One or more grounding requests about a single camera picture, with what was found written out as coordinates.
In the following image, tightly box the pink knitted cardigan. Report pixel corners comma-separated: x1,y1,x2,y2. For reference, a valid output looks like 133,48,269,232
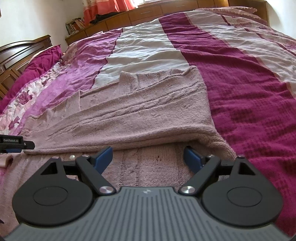
1,66,235,235

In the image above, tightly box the dark wooden headboard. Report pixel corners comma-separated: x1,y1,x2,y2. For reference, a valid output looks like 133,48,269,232
0,35,52,99

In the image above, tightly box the magenta pillow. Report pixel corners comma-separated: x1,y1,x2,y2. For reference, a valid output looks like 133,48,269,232
1,45,63,113

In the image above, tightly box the pink magenta striped bedspread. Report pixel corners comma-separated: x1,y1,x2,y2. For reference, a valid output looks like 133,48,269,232
1,9,295,235

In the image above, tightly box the stack of books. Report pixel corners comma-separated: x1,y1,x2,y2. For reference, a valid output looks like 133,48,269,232
65,18,85,35

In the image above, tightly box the cream and red curtain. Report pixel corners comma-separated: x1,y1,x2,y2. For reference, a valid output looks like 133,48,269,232
82,0,137,25

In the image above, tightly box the long wooden cabinet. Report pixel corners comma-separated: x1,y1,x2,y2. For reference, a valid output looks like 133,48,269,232
65,0,269,45

